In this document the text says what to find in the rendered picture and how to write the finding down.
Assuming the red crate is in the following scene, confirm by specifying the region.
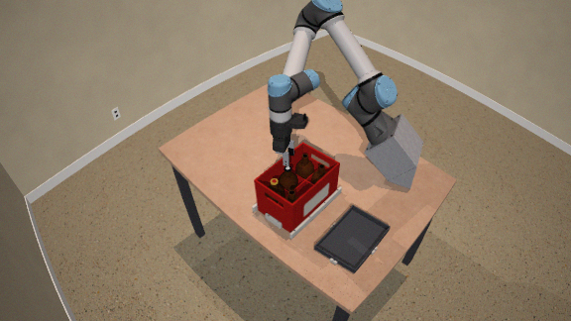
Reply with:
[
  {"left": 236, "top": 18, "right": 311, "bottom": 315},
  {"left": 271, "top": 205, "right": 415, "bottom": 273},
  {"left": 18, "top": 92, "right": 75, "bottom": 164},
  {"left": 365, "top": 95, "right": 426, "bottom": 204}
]
[{"left": 254, "top": 148, "right": 338, "bottom": 233}]

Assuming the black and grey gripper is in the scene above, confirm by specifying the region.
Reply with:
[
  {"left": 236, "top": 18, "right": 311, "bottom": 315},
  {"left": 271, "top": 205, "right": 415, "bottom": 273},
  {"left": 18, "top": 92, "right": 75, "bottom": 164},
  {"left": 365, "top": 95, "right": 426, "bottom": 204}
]
[{"left": 268, "top": 107, "right": 308, "bottom": 166}]

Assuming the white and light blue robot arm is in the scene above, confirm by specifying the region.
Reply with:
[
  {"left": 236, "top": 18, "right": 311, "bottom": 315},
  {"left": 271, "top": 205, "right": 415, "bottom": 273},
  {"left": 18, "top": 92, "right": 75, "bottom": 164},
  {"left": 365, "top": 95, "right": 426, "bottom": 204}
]
[{"left": 268, "top": 0, "right": 398, "bottom": 145}]

